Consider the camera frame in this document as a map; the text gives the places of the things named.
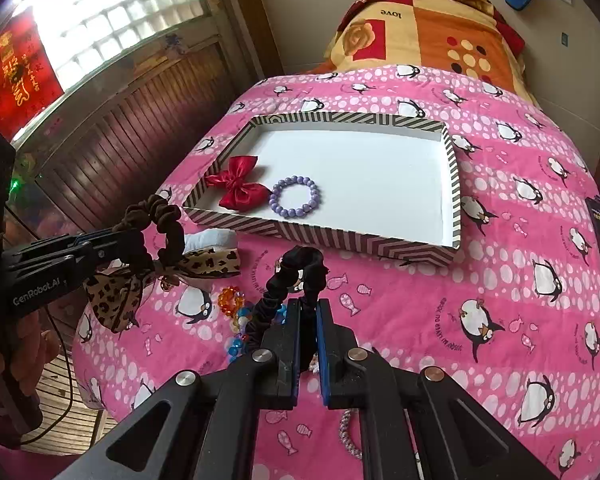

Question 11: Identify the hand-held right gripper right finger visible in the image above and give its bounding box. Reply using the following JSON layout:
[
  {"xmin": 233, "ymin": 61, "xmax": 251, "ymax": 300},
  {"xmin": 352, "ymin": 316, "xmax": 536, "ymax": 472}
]
[{"xmin": 316, "ymin": 297, "xmax": 546, "ymax": 480}]

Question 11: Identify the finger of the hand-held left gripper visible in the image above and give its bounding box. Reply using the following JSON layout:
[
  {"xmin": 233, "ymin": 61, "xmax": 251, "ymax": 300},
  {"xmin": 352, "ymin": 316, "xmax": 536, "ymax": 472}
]
[
  {"xmin": 75, "ymin": 241, "xmax": 156, "ymax": 273},
  {"xmin": 72, "ymin": 227, "xmax": 143, "ymax": 251}
]

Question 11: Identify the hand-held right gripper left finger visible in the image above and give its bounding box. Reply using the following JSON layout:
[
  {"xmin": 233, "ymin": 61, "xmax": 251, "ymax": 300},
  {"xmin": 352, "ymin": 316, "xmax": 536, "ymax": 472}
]
[{"xmin": 55, "ymin": 297, "xmax": 301, "ymax": 480}]

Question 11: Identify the leopard print bow scrunchie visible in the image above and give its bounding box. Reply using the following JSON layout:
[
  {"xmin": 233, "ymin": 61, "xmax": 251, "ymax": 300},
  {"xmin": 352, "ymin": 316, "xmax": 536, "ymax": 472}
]
[{"xmin": 82, "ymin": 194, "xmax": 241, "ymax": 333}]

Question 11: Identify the blue bead bracelet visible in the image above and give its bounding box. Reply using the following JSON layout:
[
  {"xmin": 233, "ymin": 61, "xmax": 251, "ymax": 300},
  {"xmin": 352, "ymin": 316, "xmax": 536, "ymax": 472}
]
[{"xmin": 225, "ymin": 305, "xmax": 287, "ymax": 366}]

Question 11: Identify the pink white braided hair tie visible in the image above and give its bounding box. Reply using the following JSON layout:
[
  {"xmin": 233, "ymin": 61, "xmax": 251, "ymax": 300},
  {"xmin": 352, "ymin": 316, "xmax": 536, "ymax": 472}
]
[{"xmin": 339, "ymin": 407, "xmax": 363, "ymax": 461}]

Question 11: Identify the orange crystal bead bracelet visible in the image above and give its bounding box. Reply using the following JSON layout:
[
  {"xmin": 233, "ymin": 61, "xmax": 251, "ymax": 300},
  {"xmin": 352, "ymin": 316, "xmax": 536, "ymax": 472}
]
[{"xmin": 216, "ymin": 286, "xmax": 246, "ymax": 318}]

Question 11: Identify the white fluffy hair tie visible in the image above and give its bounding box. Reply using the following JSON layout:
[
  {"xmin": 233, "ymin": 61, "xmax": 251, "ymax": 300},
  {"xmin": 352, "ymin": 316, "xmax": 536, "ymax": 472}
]
[{"xmin": 182, "ymin": 229, "xmax": 238, "ymax": 253}]

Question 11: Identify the black scrunchie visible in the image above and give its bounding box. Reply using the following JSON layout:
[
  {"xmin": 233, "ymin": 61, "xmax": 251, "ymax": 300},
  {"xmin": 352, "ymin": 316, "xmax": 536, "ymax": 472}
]
[{"xmin": 245, "ymin": 245, "xmax": 329, "ymax": 361}]

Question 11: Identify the striped cardboard box tray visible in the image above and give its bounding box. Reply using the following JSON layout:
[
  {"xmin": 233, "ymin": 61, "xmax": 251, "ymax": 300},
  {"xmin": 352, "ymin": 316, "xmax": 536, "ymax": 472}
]
[{"xmin": 182, "ymin": 110, "xmax": 463, "ymax": 263}]

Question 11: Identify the person's left hand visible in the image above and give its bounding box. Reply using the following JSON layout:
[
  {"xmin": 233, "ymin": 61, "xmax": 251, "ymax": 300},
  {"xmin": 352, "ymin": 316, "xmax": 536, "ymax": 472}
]
[{"xmin": 27, "ymin": 307, "xmax": 65, "ymax": 391}]

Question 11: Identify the red satin bow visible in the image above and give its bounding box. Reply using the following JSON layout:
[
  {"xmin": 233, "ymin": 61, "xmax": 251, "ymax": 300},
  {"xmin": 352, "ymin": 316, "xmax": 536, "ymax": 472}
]
[{"xmin": 203, "ymin": 155, "xmax": 272, "ymax": 209}]

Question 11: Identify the pink penguin blanket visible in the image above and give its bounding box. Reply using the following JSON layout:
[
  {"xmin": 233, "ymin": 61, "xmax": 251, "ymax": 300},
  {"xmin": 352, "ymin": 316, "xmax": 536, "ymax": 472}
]
[{"xmin": 72, "ymin": 65, "xmax": 600, "ymax": 480}]

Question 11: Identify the window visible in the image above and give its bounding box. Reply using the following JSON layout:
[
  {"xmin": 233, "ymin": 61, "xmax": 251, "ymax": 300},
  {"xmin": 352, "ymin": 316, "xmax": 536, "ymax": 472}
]
[{"xmin": 10, "ymin": 0, "xmax": 216, "ymax": 106}]

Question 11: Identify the orange floral quilt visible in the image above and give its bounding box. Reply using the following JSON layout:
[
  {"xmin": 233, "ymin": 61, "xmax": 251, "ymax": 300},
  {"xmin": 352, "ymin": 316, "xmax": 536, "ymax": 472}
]
[{"xmin": 302, "ymin": 0, "xmax": 541, "ymax": 106}]

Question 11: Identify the black cable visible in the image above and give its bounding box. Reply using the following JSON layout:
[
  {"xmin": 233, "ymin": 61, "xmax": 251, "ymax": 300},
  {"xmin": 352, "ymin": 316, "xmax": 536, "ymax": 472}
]
[{"xmin": 22, "ymin": 305, "xmax": 76, "ymax": 446}]

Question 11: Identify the purple bead bracelet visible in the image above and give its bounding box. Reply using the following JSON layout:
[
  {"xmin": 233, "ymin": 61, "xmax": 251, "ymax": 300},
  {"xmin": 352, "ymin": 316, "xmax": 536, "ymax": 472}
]
[{"xmin": 269, "ymin": 175, "xmax": 321, "ymax": 218}]

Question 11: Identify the red wall poster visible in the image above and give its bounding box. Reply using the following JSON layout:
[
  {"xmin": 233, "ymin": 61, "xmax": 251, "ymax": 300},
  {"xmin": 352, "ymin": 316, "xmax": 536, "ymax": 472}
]
[{"xmin": 0, "ymin": 7, "xmax": 65, "ymax": 128}]

